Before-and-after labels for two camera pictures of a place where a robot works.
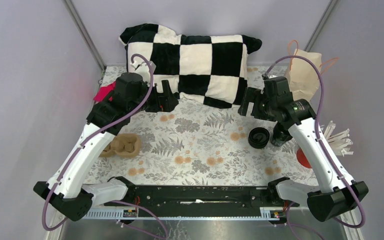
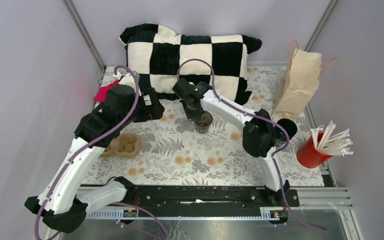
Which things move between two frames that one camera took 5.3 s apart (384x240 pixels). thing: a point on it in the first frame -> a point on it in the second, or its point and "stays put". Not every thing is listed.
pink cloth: (103, 91) stays put
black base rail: (220, 197) stays put
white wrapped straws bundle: (338, 141) stays put
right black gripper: (254, 95) -> (192, 117)
